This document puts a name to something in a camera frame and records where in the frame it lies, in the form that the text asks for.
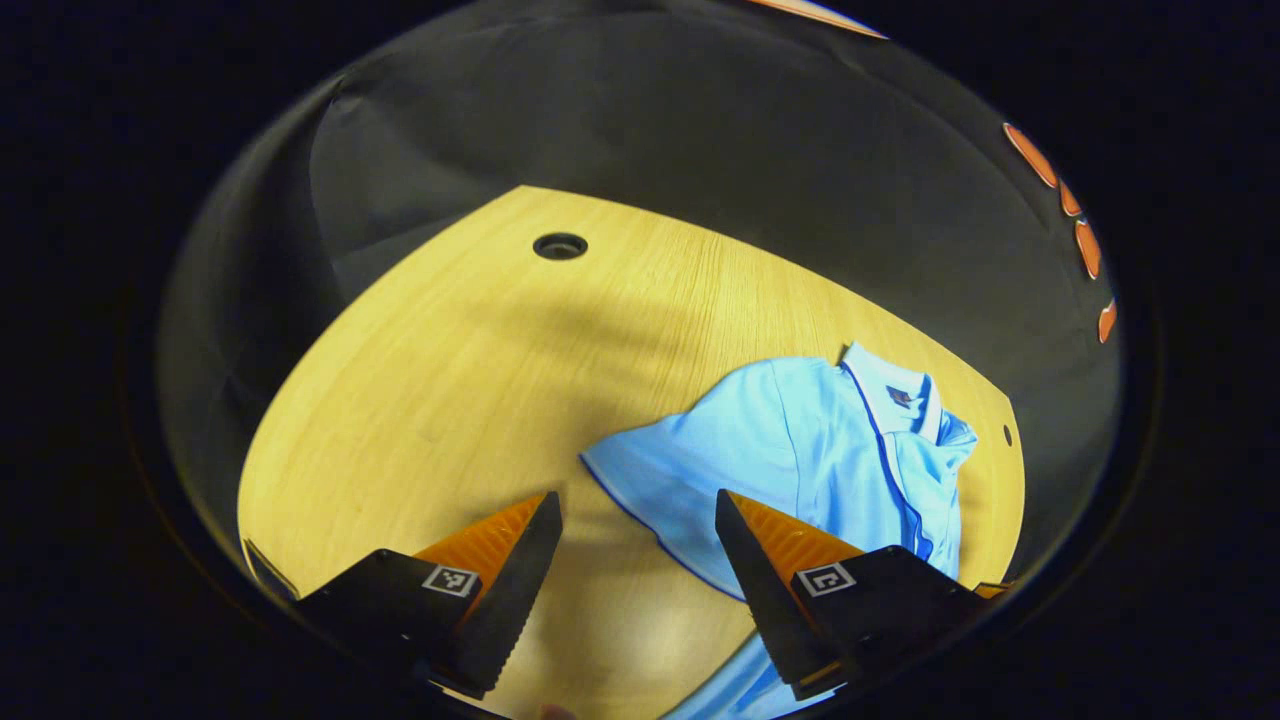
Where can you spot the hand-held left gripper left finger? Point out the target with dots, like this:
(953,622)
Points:
(515,585)

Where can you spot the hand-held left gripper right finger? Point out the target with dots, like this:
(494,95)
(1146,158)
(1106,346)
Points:
(765,590)

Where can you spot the large black table grommet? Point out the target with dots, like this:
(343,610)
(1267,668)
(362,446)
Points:
(560,245)

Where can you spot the light blue T-shirt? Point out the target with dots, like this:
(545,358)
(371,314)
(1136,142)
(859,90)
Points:
(790,450)

